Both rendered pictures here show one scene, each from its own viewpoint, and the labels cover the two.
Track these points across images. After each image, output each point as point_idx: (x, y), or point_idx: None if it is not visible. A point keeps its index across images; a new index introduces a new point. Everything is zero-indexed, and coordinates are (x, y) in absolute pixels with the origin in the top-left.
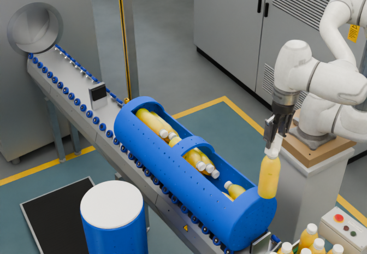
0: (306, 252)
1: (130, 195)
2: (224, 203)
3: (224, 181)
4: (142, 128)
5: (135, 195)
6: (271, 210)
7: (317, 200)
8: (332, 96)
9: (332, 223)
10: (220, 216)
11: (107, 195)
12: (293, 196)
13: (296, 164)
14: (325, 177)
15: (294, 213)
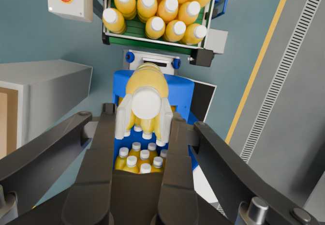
0: None
1: (199, 179)
2: (182, 111)
3: (119, 140)
4: None
5: (196, 176)
6: (126, 72)
7: (31, 71)
8: None
9: None
10: (190, 103)
11: (211, 189)
12: (51, 89)
13: (23, 104)
14: (3, 74)
15: (61, 80)
